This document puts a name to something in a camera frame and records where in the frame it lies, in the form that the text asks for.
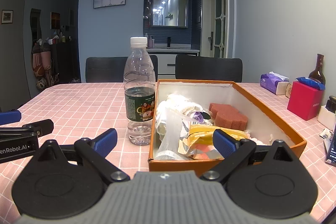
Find brown sponge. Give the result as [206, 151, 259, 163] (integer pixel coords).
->
[209, 103, 248, 131]

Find yellow snack packet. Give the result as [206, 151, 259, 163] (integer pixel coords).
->
[178, 124, 223, 160]

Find white paper towel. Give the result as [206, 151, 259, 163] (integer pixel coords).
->
[155, 93, 204, 141]

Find yellow cloth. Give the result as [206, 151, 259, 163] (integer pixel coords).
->
[220, 127, 250, 140]

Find clear plastic bag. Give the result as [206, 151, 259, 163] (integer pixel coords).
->
[154, 110, 196, 161]

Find orange cardboard box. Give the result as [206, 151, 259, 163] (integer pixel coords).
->
[148, 80, 306, 175]

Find hanging bags and clothes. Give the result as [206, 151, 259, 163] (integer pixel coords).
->
[30, 8, 66, 90]

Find left black chair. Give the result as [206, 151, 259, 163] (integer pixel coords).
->
[85, 54, 159, 83]

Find black chair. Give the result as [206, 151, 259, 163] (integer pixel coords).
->
[85, 54, 159, 83]
[175, 55, 243, 83]

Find purple tissue pack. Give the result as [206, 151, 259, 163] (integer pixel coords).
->
[260, 72, 289, 96]

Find small wooden speaker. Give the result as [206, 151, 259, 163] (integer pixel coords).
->
[285, 83, 293, 98]

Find red box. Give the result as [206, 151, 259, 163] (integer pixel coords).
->
[287, 81, 324, 121]

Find clear plastic water bottle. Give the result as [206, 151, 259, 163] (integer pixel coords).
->
[123, 37, 156, 145]

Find right black chair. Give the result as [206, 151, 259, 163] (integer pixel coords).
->
[175, 55, 243, 83]

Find smartphone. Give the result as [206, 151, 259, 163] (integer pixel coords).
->
[323, 130, 336, 166]

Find small framed picture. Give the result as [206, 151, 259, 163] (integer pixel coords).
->
[1, 10, 14, 24]

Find blue packet on red box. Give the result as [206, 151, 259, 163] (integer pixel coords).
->
[296, 77, 325, 90]

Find dark glass jar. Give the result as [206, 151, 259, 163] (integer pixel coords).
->
[325, 96, 336, 113]

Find brown glass bottle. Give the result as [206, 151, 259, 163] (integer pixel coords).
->
[309, 53, 326, 85]

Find white glass door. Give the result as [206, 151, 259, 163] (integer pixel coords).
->
[201, 0, 236, 58]

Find wall mirror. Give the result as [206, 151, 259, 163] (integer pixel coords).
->
[152, 0, 189, 28]

